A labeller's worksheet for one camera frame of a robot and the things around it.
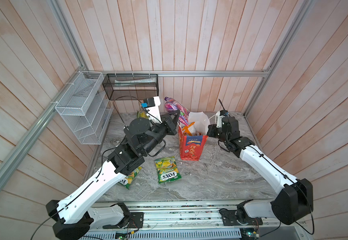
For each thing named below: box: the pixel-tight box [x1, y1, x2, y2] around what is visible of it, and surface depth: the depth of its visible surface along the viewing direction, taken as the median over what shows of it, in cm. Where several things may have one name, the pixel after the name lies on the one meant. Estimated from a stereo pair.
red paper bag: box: [178, 111, 211, 161], surface depth 90 cm
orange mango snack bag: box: [182, 121, 195, 136], surface depth 95 cm
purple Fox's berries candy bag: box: [164, 97, 190, 127], surface depth 56 cm
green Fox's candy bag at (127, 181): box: [119, 166, 143, 190], surface depth 86 cm
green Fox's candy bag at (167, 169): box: [155, 156, 182, 184], surface depth 90 cm
